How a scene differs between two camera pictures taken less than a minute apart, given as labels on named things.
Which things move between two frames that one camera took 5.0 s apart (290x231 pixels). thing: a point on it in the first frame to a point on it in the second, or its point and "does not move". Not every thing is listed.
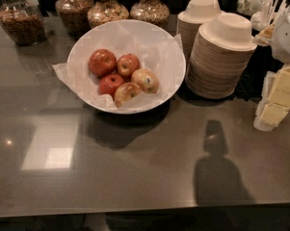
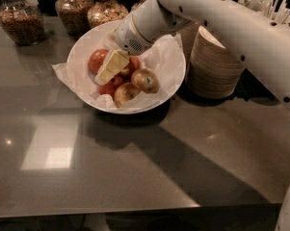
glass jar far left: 20,16 does not move
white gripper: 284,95 to 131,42
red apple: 101,63 does not move
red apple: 109,83 does not move
